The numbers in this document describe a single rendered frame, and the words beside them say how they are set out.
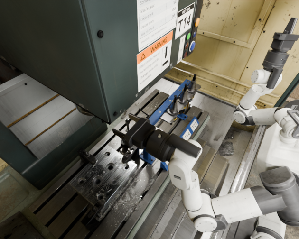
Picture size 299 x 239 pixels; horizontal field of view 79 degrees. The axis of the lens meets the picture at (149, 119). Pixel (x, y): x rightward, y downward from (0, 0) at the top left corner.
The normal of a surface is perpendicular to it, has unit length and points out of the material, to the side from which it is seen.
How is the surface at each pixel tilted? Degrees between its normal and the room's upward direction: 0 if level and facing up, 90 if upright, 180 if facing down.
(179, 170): 81
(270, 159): 47
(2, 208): 0
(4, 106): 90
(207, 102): 24
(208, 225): 71
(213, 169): 8
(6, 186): 0
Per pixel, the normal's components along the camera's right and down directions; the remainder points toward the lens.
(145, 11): 0.82, 0.44
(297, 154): -0.31, -0.78
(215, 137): -0.22, -0.36
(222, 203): -0.51, -0.76
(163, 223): -0.07, -0.57
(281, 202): -0.25, 0.12
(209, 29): -0.57, 0.61
